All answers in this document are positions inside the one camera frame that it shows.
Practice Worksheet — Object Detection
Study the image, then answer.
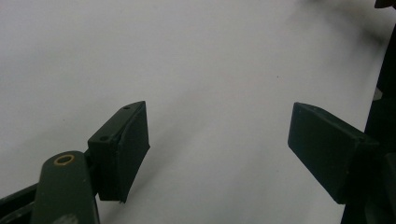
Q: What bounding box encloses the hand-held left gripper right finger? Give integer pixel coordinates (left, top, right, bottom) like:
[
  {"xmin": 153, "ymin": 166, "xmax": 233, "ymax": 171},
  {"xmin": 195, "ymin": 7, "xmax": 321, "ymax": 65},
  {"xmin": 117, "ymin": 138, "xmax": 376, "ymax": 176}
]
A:
[{"xmin": 287, "ymin": 101, "xmax": 380, "ymax": 205}]

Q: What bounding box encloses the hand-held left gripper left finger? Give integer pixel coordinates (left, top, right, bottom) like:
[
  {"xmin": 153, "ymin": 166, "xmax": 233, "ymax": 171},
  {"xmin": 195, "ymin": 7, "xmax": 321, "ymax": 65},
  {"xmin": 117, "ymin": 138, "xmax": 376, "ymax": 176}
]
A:
[{"xmin": 87, "ymin": 100, "xmax": 151, "ymax": 204}]

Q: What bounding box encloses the white table cover board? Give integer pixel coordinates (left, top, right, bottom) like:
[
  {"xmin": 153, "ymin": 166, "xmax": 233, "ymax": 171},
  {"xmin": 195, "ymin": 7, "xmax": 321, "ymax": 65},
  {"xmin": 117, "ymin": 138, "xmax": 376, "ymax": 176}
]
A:
[{"xmin": 0, "ymin": 0, "xmax": 396, "ymax": 224}]

